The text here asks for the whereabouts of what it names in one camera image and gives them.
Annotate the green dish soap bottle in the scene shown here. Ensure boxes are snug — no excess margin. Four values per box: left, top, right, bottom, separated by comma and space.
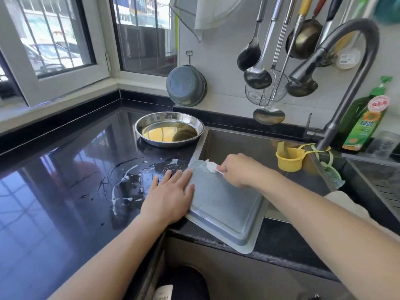
340, 76, 393, 153

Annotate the teal hanging towel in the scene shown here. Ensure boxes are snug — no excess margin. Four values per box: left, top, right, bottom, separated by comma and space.
374, 0, 400, 25

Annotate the clear plastic cup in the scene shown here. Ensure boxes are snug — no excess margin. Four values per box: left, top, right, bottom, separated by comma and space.
365, 131, 400, 161

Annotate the yellow-handled steel ladle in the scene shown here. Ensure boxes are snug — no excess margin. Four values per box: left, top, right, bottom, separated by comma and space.
252, 0, 315, 126

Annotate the stainless steel sink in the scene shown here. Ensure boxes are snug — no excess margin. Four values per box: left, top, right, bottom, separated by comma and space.
187, 127, 351, 224

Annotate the hanging steel ladles and skimmer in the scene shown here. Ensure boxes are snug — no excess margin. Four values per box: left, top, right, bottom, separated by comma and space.
236, 0, 268, 73

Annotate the person's right hand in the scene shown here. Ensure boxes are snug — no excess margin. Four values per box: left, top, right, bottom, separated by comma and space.
216, 153, 271, 190

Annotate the person's left hand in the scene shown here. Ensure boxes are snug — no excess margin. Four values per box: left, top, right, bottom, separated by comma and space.
139, 169, 196, 229

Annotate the white dish brush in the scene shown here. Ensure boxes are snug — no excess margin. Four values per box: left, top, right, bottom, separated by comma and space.
335, 0, 379, 70

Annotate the white dish rag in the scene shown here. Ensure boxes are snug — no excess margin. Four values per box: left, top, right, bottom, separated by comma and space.
324, 190, 400, 243

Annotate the person's right forearm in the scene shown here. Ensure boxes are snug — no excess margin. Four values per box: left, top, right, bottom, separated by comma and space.
257, 168, 400, 300

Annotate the green hanging sponge holder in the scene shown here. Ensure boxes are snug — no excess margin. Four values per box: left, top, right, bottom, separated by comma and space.
311, 147, 346, 190

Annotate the round steel basin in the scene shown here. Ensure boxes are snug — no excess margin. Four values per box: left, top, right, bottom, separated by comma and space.
134, 112, 205, 148

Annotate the rectangular steel tray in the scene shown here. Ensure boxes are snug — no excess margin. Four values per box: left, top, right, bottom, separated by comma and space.
184, 159, 271, 255

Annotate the steel soup ladle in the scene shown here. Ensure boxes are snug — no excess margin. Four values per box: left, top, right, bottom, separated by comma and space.
244, 0, 285, 90

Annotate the grey hanging basin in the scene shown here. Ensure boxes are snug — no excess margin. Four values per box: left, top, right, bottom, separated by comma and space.
165, 64, 206, 108

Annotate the orange-handled brass ladle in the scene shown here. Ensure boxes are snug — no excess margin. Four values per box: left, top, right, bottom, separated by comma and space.
285, 0, 330, 60

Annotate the dark green hanging basin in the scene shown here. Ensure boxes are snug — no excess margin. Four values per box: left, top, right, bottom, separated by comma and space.
200, 70, 209, 104

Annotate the white cleaning brush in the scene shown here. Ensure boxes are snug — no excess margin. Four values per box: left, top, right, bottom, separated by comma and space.
205, 160, 225, 175

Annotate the yellow hanging sink cup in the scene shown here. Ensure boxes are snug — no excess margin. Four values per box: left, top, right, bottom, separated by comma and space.
275, 142, 332, 173

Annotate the steel gooseneck faucet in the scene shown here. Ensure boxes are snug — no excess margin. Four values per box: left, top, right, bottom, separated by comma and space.
287, 19, 380, 153

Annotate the person's left forearm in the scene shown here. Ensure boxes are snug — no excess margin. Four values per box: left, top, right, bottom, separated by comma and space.
49, 212, 170, 300

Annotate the white hanging cloth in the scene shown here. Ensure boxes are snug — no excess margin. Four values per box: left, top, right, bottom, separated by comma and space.
170, 0, 248, 43

